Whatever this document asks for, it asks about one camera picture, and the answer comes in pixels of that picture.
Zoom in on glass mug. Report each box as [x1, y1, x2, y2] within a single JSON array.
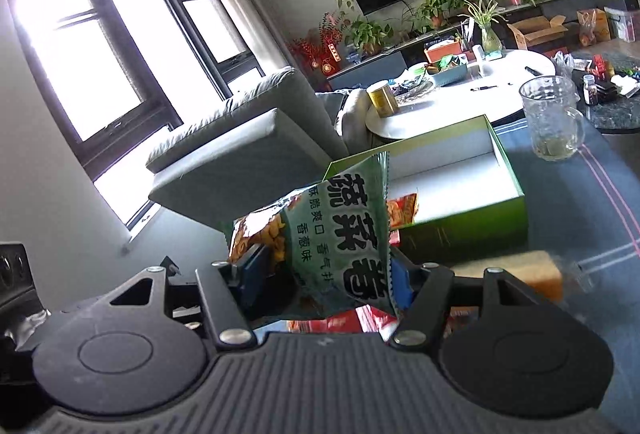
[[518, 74, 586, 163]]

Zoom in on large red orange snack packet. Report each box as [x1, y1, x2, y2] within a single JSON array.
[[386, 193, 420, 231]]

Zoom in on blue plastic basket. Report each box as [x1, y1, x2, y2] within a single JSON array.
[[425, 56, 471, 87]]

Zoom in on open cardboard box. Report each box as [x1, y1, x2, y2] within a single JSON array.
[[507, 14, 568, 49]]

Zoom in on gold can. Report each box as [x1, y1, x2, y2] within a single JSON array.
[[366, 80, 400, 119]]

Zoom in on white cushion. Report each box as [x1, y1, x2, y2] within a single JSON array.
[[334, 88, 375, 152]]

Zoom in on grey television cabinet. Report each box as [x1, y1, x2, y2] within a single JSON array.
[[312, 0, 596, 89]]

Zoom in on red white snack packet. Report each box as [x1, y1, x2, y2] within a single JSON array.
[[287, 306, 401, 335]]

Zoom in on grey sofa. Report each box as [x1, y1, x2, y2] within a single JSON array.
[[145, 65, 351, 237]]

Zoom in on white round table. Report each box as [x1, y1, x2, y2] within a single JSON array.
[[365, 48, 558, 142]]

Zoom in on dark framed window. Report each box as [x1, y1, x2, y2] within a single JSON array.
[[0, 0, 271, 235]]

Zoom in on light green snack packet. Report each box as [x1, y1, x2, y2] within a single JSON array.
[[285, 151, 406, 319]]

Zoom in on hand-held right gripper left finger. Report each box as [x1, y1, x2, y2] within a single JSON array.
[[102, 244, 273, 350]]

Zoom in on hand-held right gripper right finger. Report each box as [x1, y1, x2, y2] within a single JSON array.
[[390, 256, 561, 347]]

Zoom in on spider plant in glass vase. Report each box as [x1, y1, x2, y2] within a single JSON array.
[[460, 0, 506, 54]]

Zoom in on clear storage box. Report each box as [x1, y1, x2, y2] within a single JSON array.
[[604, 6, 640, 42]]

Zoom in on clear orange bread packet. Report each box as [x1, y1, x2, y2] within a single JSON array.
[[450, 250, 565, 302]]

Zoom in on plate of wrapped snacks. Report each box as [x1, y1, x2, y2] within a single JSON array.
[[395, 74, 436, 102]]

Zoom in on dark marble table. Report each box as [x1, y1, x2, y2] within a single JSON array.
[[570, 48, 640, 132]]

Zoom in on red berry decoration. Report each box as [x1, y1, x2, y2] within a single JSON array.
[[289, 31, 346, 74]]

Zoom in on green cardboard box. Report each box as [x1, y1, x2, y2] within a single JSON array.
[[322, 114, 530, 255]]

